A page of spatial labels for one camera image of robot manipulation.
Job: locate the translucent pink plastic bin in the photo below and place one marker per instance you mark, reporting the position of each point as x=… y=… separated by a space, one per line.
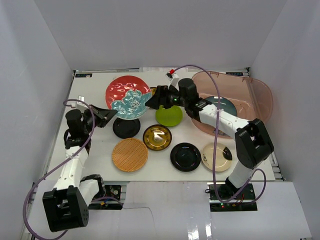
x=251 y=97

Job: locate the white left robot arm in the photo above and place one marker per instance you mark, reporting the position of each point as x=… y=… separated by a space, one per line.
x=67 y=204

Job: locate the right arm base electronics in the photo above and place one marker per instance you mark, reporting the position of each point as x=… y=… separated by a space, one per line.
x=240 y=203

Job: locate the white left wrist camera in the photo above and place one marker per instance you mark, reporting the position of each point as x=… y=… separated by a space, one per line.
x=79 y=104

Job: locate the lime green plate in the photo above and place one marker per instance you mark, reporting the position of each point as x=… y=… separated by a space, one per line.
x=169 y=117

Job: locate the woven bamboo tray plate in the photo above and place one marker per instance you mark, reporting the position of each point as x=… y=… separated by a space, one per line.
x=130 y=155

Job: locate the glossy black plate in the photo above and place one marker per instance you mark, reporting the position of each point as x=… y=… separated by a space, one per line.
x=126 y=128
x=185 y=157

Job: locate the cream plate with black accent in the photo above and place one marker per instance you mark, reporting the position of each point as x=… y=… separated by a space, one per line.
x=223 y=160

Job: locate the yellow patterned plate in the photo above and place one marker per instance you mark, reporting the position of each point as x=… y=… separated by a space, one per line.
x=157 y=137
x=153 y=90

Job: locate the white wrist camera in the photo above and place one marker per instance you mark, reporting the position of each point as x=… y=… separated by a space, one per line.
x=79 y=104
x=172 y=78

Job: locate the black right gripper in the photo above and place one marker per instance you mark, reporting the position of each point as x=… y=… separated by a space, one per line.
x=160 y=97

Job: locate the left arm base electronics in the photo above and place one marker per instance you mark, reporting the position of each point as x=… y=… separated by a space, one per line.
x=115 y=191

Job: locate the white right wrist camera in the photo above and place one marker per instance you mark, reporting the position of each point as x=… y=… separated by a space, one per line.
x=172 y=78

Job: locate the red and teal floral plate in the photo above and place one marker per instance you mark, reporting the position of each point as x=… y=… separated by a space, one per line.
x=127 y=95

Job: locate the dark teal glazed plate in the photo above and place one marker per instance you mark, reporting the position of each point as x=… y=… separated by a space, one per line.
x=225 y=104

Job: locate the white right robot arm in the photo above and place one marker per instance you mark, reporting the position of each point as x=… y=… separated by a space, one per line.
x=252 y=141

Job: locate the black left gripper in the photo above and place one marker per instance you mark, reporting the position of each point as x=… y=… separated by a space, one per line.
x=93 y=115

